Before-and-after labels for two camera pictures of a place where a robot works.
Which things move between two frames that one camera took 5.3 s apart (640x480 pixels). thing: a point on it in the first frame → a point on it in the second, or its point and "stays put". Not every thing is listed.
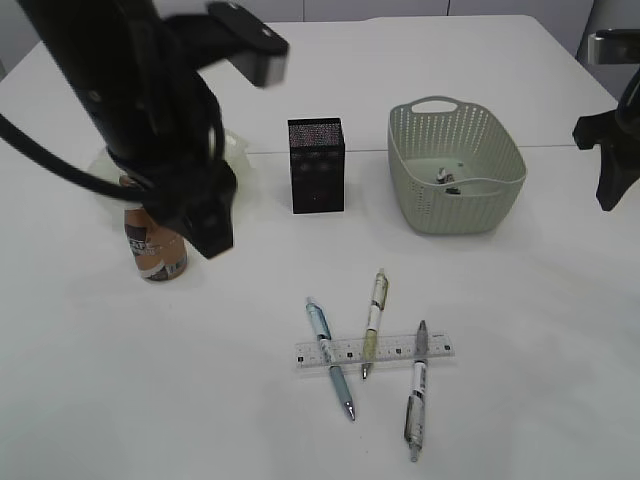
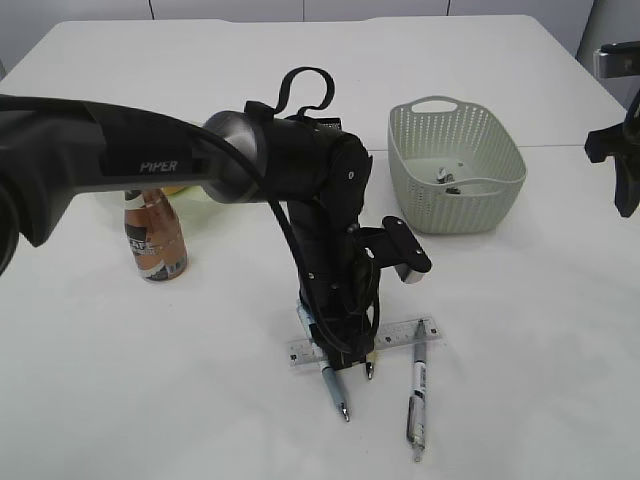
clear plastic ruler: x=387 y=349 → x=300 y=352
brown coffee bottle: x=159 y=253 stays put
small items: x=442 y=177 stays put
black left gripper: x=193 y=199 → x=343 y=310
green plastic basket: x=455 y=167 stays put
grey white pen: x=413 y=430 stays put
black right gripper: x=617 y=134 → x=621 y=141
